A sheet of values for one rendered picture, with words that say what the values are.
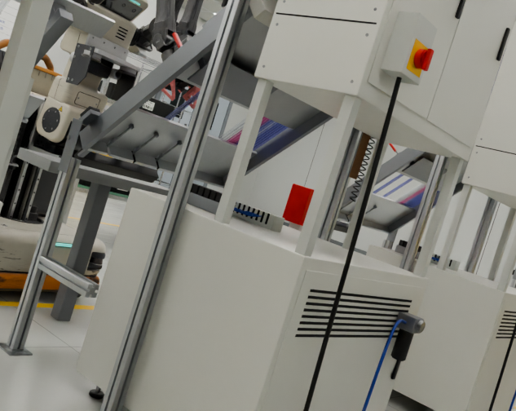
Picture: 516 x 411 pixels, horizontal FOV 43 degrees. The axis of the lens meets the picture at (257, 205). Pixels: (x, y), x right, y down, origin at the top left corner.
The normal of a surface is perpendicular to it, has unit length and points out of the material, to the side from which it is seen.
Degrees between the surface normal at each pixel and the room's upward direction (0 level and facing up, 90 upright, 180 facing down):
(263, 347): 90
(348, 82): 90
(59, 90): 90
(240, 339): 90
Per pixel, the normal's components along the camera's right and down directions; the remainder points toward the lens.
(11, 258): 0.80, 0.28
